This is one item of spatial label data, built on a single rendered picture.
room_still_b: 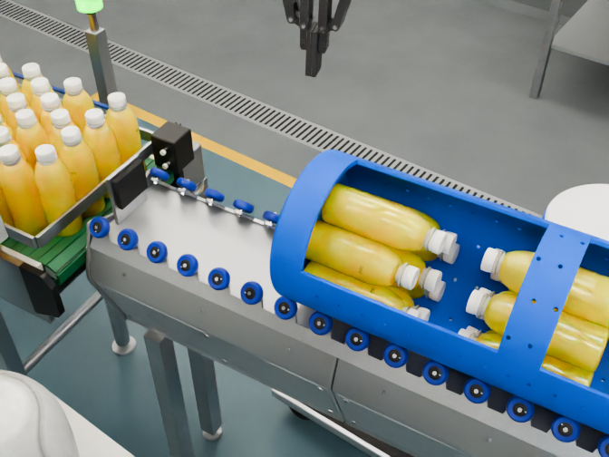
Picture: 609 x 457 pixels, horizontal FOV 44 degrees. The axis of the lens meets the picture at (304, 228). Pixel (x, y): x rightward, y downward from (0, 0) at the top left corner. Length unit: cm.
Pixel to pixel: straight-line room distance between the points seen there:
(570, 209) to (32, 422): 110
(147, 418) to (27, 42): 256
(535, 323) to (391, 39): 322
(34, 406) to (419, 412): 73
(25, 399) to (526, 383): 71
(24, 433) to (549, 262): 75
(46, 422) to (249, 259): 74
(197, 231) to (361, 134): 195
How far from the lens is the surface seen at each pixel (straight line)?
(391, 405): 142
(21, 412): 91
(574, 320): 122
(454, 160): 338
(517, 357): 118
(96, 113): 169
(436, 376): 134
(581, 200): 162
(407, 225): 125
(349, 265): 127
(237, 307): 147
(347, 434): 222
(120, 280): 165
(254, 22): 441
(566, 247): 120
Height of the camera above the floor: 202
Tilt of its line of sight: 43 degrees down
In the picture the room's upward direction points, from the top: straight up
